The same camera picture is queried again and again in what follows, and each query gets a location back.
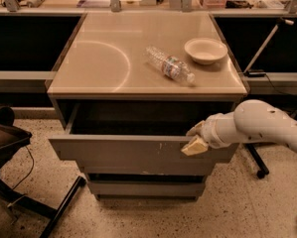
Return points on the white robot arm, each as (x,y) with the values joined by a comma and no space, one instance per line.
(252,121)

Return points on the clear plastic water bottle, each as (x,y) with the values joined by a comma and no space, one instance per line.
(169,65)

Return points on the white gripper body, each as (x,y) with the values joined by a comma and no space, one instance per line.
(209,132)

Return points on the grey top drawer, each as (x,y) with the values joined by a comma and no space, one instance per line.
(136,139)

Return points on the grey bottom drawer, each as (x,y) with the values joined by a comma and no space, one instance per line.
(147,189)

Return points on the grey drawer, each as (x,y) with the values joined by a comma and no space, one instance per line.
(147,189)
(136,139)

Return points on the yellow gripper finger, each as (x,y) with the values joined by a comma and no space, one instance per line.
(196,145)
(196,130)

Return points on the white bowl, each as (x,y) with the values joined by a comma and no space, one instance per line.
(205,50)

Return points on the white rod with stand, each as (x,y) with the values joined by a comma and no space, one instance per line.
(280,21)

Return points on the black wheeled stand base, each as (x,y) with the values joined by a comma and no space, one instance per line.
(263,170)

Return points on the black chair left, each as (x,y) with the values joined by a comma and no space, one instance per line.
(12,139)

